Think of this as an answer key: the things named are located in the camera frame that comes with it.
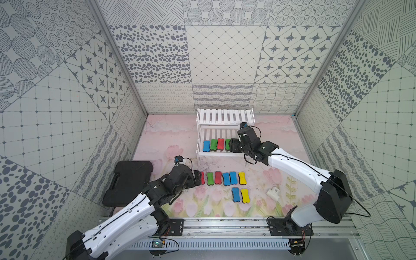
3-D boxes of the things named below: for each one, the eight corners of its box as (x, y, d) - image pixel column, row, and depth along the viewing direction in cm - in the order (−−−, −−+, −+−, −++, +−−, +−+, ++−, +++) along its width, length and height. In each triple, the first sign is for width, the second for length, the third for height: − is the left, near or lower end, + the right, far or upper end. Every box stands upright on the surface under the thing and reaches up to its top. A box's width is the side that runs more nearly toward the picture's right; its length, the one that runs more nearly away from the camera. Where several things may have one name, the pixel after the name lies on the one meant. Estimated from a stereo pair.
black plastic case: (107, 207, 82) (99, 203, 77) (123, 166, 97) (117, 161, 91) (142, 207, 82) (137, 203, 77) (153, 166, 97) (149, 161, 91)
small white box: (265, 194, 86) (267, 192, 83) (269, 186, 89) (271, 183, 86) (276, 201, 84) (278, 199, 81) (280, 192, 87) (282, 190, 84)
